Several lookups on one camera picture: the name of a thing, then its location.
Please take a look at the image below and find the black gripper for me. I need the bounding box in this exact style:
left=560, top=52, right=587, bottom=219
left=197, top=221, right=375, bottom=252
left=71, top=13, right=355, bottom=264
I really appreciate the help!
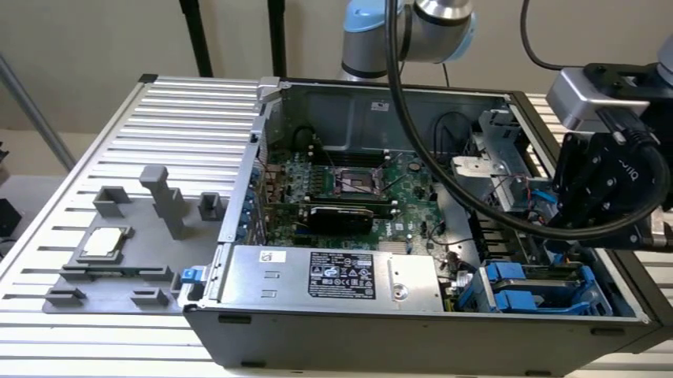
left=545, top=132, right=668, bottom=249

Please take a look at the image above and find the disk bay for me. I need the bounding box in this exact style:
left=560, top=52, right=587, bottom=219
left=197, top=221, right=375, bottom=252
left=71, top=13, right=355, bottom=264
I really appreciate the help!
left=456, top=258, right=615, bottom=318

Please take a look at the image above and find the silver metal drive cage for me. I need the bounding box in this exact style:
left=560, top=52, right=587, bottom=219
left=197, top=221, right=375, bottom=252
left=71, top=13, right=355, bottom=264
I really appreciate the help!
left=451, top=109, right=558, bottom=213

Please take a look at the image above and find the green motherboard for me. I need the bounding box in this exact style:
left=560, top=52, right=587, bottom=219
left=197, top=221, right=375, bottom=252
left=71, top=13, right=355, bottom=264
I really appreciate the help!
left=261, top=151, right=447, bottom=253

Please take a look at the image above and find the CPU socket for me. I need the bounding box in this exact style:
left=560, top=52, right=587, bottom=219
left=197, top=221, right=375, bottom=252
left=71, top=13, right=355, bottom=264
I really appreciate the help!
left=328, top=165, right=388, bottom=196

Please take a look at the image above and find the black graphics card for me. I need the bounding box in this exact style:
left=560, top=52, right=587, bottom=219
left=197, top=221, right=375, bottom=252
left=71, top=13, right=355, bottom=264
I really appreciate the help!
left=298, top=204, right=375, bottom=237

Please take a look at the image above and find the black open PC case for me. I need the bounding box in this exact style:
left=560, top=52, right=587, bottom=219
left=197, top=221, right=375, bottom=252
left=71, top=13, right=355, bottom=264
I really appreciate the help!
left=180, top=76, right=666, bottom=373

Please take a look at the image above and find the silver power supply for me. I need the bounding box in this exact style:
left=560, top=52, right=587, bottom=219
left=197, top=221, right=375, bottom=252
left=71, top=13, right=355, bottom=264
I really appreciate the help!
left=206, top=244, right=445, bottom=312

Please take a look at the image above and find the black stand pole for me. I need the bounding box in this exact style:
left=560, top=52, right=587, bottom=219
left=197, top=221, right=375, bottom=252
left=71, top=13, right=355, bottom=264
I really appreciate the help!
left=265, top=0, right=288, bottom=78
left=177, top=0, right=214, bottom=78

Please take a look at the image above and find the grey parts rack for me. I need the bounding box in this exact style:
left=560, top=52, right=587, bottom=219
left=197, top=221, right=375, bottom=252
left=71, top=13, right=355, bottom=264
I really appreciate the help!
left=41, top=165, right=232, bottom=315

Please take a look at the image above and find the silver CPU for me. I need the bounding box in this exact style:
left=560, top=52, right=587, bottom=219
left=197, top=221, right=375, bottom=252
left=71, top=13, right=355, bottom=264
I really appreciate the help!
left=82, top=227, right=126, bottom=257

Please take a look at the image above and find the grey metal pole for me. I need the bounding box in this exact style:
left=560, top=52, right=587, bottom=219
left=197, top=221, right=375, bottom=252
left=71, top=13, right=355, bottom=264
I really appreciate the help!
left=0, top=53, right=75, bottom=172

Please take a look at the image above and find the black box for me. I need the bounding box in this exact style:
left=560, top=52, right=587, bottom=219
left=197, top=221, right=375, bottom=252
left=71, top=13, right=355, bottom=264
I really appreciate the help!
left=0, top=198, right=22, bottom=238

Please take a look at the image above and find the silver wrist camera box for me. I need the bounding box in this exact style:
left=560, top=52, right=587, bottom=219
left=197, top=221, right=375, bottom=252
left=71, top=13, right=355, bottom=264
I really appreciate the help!
left=544, top=66, right=652, bottom=131

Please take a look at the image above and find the black wire loop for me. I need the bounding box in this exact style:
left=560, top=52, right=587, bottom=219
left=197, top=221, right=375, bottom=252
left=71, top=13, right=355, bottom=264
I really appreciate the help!
left=432, top=111, right=477, bottom=161

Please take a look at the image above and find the thin black cable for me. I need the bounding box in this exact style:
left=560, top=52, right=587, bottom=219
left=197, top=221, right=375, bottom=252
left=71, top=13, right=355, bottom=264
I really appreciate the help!
left=517, top=0, right=566, bottom=72

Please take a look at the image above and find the thick black cable hose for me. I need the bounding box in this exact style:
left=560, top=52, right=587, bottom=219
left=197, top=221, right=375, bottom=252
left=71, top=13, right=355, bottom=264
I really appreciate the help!
left=384, top=0, right=671, bottom=241

